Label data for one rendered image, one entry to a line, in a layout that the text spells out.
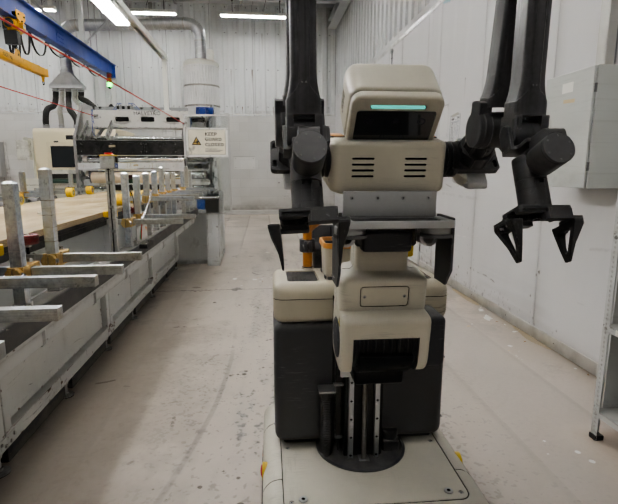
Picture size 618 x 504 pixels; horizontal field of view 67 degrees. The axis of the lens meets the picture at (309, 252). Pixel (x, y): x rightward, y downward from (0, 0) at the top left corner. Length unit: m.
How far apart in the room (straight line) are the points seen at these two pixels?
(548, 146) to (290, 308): 0.84
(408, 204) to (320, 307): 0.47
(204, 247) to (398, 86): 4.92
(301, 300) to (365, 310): 0.29
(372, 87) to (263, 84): 11.03
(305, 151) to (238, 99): 11.31
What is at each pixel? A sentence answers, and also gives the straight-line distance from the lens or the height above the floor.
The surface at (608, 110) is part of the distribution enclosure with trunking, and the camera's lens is 2.84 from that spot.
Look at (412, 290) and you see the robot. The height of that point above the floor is 0.86.
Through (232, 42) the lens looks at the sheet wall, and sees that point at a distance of 12.29.
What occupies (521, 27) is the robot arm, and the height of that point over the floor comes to 1.41.
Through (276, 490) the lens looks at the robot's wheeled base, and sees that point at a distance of 1.45.
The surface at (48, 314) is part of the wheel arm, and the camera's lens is 1.23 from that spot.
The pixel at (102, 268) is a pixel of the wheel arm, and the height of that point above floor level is 0.83.
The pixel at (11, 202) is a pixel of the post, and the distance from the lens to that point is 1.72.
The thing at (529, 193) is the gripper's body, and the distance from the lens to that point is 0.96.
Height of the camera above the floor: 1.15
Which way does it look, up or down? 10 degrees down
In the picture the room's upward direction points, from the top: straight up
